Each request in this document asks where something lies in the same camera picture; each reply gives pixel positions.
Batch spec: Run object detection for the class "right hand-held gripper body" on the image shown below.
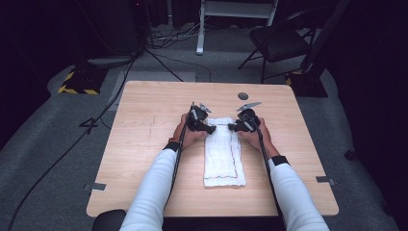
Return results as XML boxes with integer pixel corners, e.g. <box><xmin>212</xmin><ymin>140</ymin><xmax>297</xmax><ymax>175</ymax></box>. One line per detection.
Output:
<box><xmin>236</xmin><ymin>100</ymin><xmax>263</xmax><ymax>134</ymax></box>

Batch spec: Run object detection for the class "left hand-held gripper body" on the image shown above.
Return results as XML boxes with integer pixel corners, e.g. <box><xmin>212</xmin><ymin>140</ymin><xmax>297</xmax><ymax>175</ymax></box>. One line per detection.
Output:
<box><xmin>186</xmin><ymin>101</ymin><xmax>213</xmax><ymax>132</ymax></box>

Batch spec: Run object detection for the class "white towel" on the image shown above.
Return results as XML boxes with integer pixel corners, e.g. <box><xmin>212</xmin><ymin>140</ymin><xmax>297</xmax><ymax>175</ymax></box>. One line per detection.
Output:
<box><xmin>202</xmin><ymin>116</ymin><xmax>247</xmax><ymax>189</ymax></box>

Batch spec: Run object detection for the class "person's left hand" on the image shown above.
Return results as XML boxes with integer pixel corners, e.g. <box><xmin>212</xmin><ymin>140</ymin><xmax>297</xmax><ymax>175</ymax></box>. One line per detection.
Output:
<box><xmin>172</xmin><ymin>113</ymin><xmax>209</xmax><ymax>150</ymax></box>

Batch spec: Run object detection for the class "person's right hand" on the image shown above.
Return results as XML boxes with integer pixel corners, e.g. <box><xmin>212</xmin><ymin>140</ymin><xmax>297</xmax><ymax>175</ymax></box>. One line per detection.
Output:
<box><xmin>238</xmin><ymin>116</ymin><xmax>281</xmax><ymax>160</ymax></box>

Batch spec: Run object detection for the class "black stand with striped base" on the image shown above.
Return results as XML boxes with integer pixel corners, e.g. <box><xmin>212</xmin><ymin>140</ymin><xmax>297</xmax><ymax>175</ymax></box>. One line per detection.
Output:
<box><xmin>285</xmin><ymin>0</ymin><xmax>352</xmax><ymax>98</ymax></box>

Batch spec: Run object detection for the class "black folding chair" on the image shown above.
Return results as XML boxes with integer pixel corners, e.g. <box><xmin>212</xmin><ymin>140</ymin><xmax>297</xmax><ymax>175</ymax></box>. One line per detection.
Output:
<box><xmin>237</xmin><ymin>6</ymin><xmax>322</xmax><ymax>85</ymax></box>

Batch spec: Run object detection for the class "grey tape strip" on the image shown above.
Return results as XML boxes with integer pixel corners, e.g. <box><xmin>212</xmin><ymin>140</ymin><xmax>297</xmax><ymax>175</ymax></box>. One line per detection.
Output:
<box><xmin>83</xmin><ymin>182</ymin><xmax>107</xmax><ymax>193</ymax></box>
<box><xmin>315</xmin><ymin>175</ymin><xmax>337</xmax><ymax>187</ymax></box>

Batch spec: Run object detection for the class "grey stand foot plate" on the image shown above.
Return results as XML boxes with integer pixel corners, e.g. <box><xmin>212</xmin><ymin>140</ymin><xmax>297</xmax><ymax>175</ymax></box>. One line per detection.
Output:
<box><xmin>86</xmin><ymin>55</ymin><xmax>137</xmax><ymax>69</ymax></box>

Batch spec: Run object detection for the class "black equipment case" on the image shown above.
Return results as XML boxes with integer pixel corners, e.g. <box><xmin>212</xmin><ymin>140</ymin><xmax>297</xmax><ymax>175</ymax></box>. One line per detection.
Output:
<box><xmin>76</xmin><ymin>0</ymin><xmax>149</xmax><ymax>58</ymax></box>

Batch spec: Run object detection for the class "black yellow striped stand base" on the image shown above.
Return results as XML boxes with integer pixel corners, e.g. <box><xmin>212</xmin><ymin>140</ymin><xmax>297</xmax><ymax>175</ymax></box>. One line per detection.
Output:
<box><xmin>57</xmin><ymin>65</ymin><xmax>109</xmax><ymax>96</ymax></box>

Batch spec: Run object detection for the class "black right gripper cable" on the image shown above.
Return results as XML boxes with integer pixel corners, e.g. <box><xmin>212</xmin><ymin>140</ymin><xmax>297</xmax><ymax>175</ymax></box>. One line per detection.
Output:
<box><xmin>253</xmin><ymin>120</ymin><xmax>287</xmax><ymax>222</ymax></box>

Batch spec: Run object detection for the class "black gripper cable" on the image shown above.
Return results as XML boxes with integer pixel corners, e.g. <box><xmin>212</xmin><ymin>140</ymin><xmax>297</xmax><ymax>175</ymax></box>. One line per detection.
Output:
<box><xmin>253</xmin><ymin>120</ymin><xmax>287</xmax><ymax>222</ymax></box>
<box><xmin>163</xmin><ymin>120</ymin><xmax>191</xmax><ymax>210</ymax></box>

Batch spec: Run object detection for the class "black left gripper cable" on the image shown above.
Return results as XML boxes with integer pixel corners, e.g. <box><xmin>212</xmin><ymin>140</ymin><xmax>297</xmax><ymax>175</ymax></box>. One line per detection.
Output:
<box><xmin>163</xmin><ymin>120</ymin><xmax>191</xmax><ymax>210</ymax></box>

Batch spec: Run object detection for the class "thin black curved cable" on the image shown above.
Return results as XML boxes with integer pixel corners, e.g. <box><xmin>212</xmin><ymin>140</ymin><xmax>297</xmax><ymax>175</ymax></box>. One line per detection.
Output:
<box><xmin>150</xmin><ymin>51</ymin><xmax>213</xmax><ymax>84</ymax></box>

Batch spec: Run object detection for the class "bundle of floor cables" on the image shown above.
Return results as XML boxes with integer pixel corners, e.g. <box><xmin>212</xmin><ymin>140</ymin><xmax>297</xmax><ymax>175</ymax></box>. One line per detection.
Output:
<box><xmin>146</xmin><ymin>20</ymin><xmax>207</xmax><ymax>50</ymax></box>

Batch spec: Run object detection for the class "white desk frame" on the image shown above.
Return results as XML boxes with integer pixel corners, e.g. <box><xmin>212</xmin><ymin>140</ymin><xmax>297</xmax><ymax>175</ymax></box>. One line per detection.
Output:
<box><xmin>195</xmin><ymin>0</ymin><xmax>280</xmax><ymax>57</ymax></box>

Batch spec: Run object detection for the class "long black floor cable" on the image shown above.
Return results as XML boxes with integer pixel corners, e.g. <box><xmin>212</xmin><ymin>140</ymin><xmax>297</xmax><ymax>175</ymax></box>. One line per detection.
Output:
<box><xmin>6</xmin><ymin>54</ymin><xmax>140</xmax><ymax>231</ymax></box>

